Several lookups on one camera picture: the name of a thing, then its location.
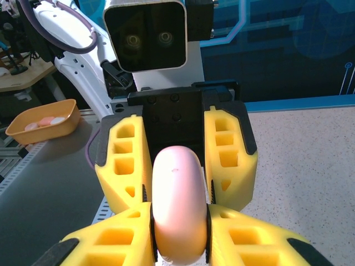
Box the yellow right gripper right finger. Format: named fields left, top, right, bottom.
left=205, top=203, right=335, bottom=266

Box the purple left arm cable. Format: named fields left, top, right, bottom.
left=16, top=0, right=101, bottom=170

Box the slotted grey cable duct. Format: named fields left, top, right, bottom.
left=0, top=141, right=48, bottom=195
left=91, top=198, right=114, bottom=225

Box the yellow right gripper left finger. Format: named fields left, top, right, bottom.
left=29, top=202, right=156, bottom=266

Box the wooden table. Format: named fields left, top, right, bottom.
left=0, top=57, right=58, bottom=93

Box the black tripod stand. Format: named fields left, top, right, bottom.
left=0, top=22, right=30, bottom=75

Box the coral earbud case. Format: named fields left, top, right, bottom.
left=38, top=116, right=56, bottom=127

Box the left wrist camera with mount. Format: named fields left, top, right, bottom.
left=102, top=0, right=215, bottom=91

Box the orange plastic tray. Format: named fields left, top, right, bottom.
left=4, top=98, right=82, bottom=146

